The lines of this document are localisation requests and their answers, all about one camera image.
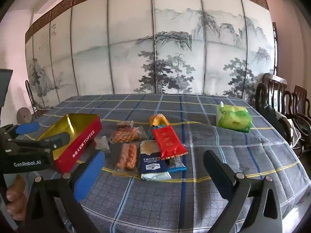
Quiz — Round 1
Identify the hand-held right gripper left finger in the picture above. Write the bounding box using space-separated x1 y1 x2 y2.
24 150 114 233

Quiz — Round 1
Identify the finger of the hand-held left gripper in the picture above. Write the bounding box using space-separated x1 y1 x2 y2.
0 122 40 141
0 133 70 152

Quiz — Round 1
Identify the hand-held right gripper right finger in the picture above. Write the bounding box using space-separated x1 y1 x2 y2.
178 150 283 233

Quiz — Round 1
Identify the red tin box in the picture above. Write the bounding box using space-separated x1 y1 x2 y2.
36 113 102 174

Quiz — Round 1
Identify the clear packet of orange sticks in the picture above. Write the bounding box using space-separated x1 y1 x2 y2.
115 143 138 173

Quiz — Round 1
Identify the small blue snack packet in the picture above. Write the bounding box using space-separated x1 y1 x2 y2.
166 156 187 173

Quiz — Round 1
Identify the clear packet of orange balls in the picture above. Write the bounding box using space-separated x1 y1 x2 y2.
110 126 146 143

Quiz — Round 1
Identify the red snack packet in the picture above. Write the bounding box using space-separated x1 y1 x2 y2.
151 125 189 161

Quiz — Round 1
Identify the blue white cracker packet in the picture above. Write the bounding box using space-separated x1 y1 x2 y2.
140 140 172 181

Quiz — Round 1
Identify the orange snack packet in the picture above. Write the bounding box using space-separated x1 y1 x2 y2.
149 113 170 128

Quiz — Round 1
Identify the person's left hand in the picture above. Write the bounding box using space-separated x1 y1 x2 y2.
6 175 27 221

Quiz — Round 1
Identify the round stone disc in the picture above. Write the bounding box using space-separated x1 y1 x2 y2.
17 107 32 124

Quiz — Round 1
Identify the plaid tablecloth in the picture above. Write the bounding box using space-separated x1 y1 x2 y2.
29 93 305 233

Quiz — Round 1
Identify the green tissue pack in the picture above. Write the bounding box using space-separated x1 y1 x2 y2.
216 101 253 133

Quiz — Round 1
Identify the dark cloth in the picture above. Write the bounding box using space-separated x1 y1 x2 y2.
264 105 302 148

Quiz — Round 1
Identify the dark wooden chair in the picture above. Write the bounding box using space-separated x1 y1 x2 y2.
285 85 311 158
255 73 295 148

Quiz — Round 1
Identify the painted folding screen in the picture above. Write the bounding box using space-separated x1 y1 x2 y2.
25 0 279 110

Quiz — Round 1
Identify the dark wooden door frame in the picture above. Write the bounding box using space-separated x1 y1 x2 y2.
273 22 279 76

